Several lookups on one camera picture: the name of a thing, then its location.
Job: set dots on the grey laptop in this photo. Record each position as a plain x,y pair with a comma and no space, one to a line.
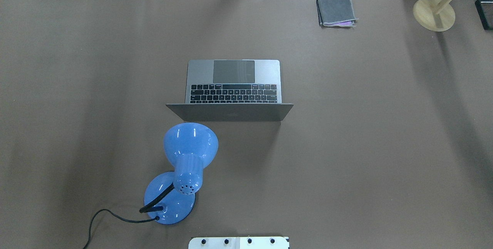
233,90

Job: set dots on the blue desk lamp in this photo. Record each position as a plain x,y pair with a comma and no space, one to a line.
170,197

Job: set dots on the folded grey purple cloth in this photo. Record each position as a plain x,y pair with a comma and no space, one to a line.
336,13

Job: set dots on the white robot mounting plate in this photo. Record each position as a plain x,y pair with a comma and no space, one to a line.
247,242

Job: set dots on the brown table mat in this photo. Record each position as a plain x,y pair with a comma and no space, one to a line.
388,143

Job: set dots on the wooden stand with round base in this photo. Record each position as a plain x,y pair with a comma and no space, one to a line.
434,15

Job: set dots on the black box at right edge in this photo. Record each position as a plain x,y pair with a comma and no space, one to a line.
485,12

